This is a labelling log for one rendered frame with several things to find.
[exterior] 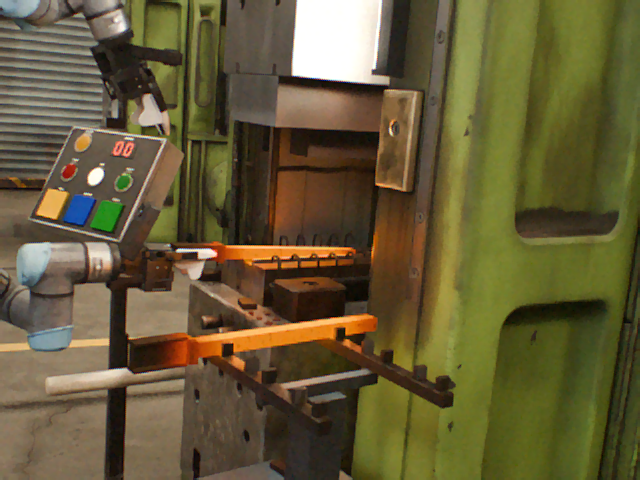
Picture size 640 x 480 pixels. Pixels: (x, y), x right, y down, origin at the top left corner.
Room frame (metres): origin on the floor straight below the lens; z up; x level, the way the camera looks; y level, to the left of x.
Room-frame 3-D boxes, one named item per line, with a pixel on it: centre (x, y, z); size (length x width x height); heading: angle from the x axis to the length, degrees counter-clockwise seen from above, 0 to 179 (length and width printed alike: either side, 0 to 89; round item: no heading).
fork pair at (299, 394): (0.99, -0.09, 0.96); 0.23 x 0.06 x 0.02; 126
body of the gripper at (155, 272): (1.43, 0.33, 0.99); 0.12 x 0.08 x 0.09; 122
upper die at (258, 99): (1.69, -0.02, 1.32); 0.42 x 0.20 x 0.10; 122
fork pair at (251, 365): (1.08, -0.02, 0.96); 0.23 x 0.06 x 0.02; 126
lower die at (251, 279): (1.69, -0.02, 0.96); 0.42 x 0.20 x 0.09; 122
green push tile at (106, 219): (1.84, 0.51, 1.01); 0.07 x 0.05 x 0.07; 57
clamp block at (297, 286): (1.45, 0.01, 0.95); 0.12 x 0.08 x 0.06; 122
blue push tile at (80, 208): (1.90, 0.59, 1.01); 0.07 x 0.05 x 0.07; 57
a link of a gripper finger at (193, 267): (1.47, 0.23, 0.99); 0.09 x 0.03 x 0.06; 119
